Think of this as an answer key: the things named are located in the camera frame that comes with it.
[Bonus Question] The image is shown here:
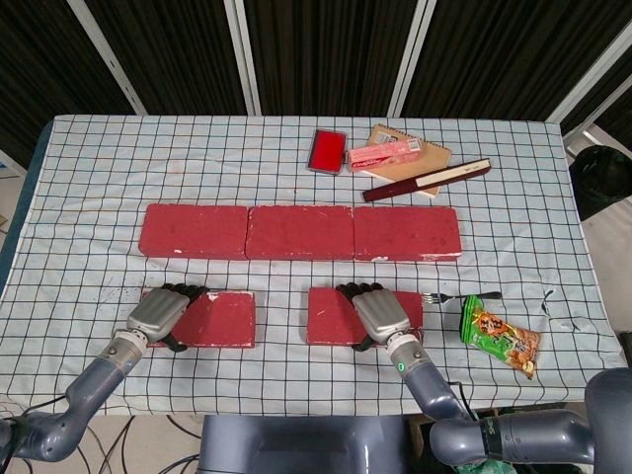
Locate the metal fork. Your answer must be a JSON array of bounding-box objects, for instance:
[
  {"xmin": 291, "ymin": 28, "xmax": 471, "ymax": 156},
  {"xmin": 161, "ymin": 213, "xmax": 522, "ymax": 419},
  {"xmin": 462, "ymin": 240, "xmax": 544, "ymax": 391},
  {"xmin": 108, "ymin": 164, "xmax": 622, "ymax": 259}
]
[{"xmin": 422, "ymin": 290, "xmax": 503, "ymax": 305}]

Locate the green snack bag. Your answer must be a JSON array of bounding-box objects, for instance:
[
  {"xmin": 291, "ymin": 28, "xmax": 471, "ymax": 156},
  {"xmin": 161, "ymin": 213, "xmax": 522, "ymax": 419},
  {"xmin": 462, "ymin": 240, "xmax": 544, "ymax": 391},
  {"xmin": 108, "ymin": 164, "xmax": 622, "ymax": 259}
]
[{"xmin": 460, "ymin": 294, "xmax": 543, "ymax": 381}]

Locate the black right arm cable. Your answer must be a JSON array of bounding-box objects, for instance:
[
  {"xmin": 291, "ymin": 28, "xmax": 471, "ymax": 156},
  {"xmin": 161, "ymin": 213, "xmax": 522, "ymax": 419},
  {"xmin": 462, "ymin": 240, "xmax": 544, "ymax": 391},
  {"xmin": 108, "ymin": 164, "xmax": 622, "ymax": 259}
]
[{"xmin": 451, "ymin": 380, "xmax": 478, "ymax": 419}]

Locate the pink cardboard box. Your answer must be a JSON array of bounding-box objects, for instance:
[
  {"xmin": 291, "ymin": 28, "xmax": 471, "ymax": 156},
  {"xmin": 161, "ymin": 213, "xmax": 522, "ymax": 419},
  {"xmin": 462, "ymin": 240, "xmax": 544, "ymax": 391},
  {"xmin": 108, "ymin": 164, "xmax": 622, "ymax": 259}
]
[{"xmin": 347, "ymin": 136, "xmax": 425, "ymax": 174}]

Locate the grey-blue robot torso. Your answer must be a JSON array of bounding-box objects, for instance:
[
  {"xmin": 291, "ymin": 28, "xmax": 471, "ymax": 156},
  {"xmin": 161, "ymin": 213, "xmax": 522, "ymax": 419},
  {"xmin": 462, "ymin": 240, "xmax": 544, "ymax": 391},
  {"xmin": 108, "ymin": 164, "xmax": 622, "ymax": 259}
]
[{"xmin": 197, "ymin": 414, "xmax": 411, "ymax": 474}]

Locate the white partition post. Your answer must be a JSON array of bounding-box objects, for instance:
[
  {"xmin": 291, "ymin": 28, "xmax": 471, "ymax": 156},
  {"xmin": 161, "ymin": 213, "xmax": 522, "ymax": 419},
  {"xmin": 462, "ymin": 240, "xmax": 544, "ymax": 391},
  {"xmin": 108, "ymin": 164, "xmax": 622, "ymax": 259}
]
[
  {"xmin": 66, "ymin": 0, "xmax": 147, "ymax": 116},
  {"xmin": 387, "ymin": 0, "xmax": 438, "ymax": 119},
  {"xmin": 545, "ymin": 0, "xmax": 632, "ymax": 124},
  {"xmin": 222, "ymin": 0, "xmax": 262, "ymax": 118}
]

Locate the black trash bag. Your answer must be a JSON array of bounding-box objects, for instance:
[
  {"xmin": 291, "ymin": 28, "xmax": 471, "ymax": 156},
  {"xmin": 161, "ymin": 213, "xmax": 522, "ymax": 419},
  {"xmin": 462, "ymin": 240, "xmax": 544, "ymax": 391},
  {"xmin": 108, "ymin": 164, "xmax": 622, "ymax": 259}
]
[{"xmin": 568, "ymin": 145, "xmax": 632, "ymax": 222}]

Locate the white black checkered tablecloth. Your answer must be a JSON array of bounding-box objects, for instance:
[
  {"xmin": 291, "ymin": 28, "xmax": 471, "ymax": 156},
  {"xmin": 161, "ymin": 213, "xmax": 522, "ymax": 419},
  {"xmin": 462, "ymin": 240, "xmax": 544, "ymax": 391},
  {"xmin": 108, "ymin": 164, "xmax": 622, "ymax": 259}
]
[{"xmin": 0, "ymin": 114, "xmax": 631, "ymax": 419}]

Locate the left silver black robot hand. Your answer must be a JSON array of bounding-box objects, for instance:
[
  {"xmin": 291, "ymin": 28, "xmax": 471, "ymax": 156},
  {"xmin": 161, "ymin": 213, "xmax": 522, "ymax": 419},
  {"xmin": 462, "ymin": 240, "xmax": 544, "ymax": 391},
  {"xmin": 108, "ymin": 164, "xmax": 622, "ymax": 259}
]
[{"xmin": 125, "ymin": 281, "xmax": 212, "ymax": 353}]

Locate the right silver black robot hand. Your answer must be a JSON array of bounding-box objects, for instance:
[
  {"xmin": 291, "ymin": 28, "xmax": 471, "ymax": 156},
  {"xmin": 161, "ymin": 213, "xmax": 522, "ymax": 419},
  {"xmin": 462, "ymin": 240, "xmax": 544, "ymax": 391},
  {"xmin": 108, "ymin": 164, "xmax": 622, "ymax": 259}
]
[{"xmin": 335, "ymin": 280, "xmax": 412, "ymax": 353}]

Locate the maroon hardcover book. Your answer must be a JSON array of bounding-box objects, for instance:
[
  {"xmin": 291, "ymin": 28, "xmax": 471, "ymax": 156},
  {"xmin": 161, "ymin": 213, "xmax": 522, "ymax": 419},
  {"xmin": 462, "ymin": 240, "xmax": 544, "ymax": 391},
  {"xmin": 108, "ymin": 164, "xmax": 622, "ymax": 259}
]
[{"xmin": 362, "ymin": 157, "xmax": 494, "ymax": 203}]

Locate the blue table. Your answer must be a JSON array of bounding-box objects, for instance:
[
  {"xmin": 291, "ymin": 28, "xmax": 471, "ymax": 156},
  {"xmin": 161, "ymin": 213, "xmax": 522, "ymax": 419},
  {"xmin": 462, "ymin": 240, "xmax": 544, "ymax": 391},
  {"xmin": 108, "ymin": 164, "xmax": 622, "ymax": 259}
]
[{"xmin": 0, "ymin": 120, "xmax": 53, "ymax": 302}]

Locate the red brick with chipped paint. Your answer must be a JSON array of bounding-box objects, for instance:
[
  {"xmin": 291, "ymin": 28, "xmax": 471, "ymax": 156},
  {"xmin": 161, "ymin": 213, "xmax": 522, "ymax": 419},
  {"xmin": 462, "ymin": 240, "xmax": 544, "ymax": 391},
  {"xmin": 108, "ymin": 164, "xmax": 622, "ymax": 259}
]
[{"xmin": 353, "ymin": 205, "xmax": 464, "ymax": 263}]

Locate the red ink pad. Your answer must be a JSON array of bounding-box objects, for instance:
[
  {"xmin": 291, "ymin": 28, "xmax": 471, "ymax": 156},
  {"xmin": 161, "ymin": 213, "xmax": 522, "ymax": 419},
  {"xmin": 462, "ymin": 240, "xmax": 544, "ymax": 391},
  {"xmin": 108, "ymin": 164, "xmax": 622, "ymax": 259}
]
[{"xmin": 306, "ymin": 127, "xmax": 351, "ymax": 177}]

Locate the brown spiral notebook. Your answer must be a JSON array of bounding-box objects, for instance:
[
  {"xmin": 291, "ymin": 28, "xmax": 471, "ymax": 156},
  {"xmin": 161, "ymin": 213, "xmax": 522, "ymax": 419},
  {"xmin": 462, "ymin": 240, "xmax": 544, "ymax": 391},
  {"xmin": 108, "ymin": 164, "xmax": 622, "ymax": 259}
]
[{"xmin": 355, "ymin": 122, "xmax": 453, "ymax": 201}]

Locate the green cloth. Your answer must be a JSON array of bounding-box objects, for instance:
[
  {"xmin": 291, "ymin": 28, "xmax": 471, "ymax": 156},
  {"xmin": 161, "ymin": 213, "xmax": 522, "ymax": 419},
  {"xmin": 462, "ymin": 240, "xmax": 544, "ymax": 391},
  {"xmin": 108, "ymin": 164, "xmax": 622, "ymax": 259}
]
[{"xmin": 453, "ymin": 458, "xmax": 495, "ymax": 474}]

